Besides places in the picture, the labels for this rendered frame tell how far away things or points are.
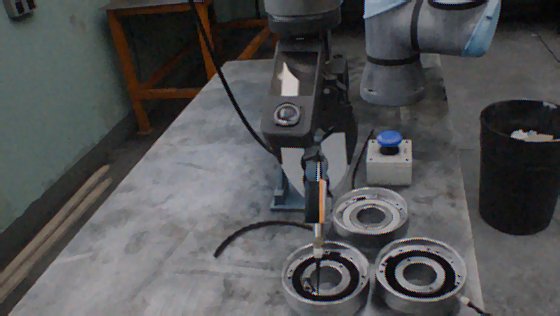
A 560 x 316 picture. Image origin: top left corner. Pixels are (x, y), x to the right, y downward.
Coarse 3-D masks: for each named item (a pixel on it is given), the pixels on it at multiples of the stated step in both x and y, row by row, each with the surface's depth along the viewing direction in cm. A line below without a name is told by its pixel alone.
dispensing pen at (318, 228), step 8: (320, 152) 54; (312, 160) 54; (320, 160) 54; (320, 168) 54; (320, 176) 54; (312, 184) 52; (312, 192) 52; (312, 200) 52; (312, 208) 52; (304, 216) 53; (312, 216) 52; (320, 224) 53; (312, 232) 54; (320, 232) 53; (320, 240) 53; (320, 248) 53; (320, 256) 53
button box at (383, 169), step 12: (372, 144) 79; (408, 144) 77; (372, 156) 76; (384, 156) 75; (396, 156) 75; (408, 156) 74; (372, 168) 75; (384, 168) 74; (396, 168) 74; (408, 168) 73; (372, 180) 76; (384, 180) 75; (396, 180) 75; (408, 180) 74
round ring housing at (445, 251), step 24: (408, 240) 59; (432, 240) 58; (408, 264) 57; (432, 264) 56; (456, 264) 55; (384, 288) 53; (408, 288) 53; (432, 288) 53; (456, 288) 51; (408, 312) 52; (432, 312) 51
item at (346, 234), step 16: (352, 192) 69; (368, 192) 69; (384, 192) 68; (336, 208) 67; (368, 208) 67; (384, 208) 66; (400, 208) 66; (336, 224) 64; (384, 224) 63; (400, 224) 61; (352, 240) 62; (368, 240) 61; (384, 240) 61
